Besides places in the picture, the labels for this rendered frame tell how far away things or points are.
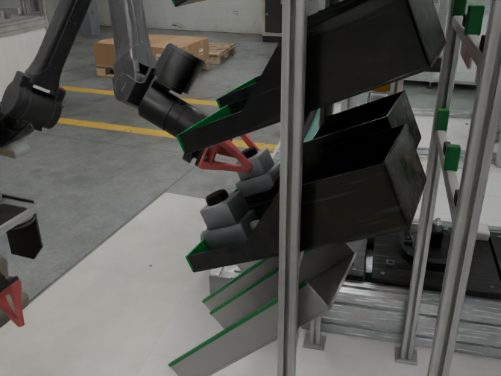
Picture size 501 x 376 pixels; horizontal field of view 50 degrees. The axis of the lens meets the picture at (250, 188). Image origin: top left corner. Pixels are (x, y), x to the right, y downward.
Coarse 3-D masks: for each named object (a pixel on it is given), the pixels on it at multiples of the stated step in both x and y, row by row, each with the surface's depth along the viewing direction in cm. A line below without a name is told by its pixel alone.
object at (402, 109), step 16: (400, 96) 72; (352, 112) 79; (368, 112) 78; (384, 112) 77; (400, 112) 70; (320, 128) 82; (336, 128) 81; (352, 128) 67; (368, 128) 66; (384, 128) 65; (416, 128) 75; (304, 144) 70; (320, 144) 69; (336, 144) 68; (416, 144) 73; (304, 160) 71; (256, 192) 77; (272, 192) 75
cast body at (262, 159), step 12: (252, 156) 82; (264, 156) 82; (252, 168) 81; (264, 168) 81; (276, 168) 83; (240, 180) 84; (252, 180) 82; (264, 180) 81; (276, 180) 82; (252, 192) 83
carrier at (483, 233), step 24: (384, 240) 116; (408, 240) 110; (432, 240) 108; (480, 240) 115; (384, 264) 107; (408, 264) 107; (432, 264) 104; (480, 264) 107; (432, 288) 101; (480, 288) 100
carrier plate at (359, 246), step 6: (360, 240) 116; (366, 240) 116; (354, 246) 114; (360, 246) 114; (366, 246) 114; (360, 252) 111; (360, 258) 109; (354, 264) 107; (360, 264) 107; (354, 270) 105; (360, 270) 105; (348, 276) 104; (354, 276) 104; (360, 276) 104
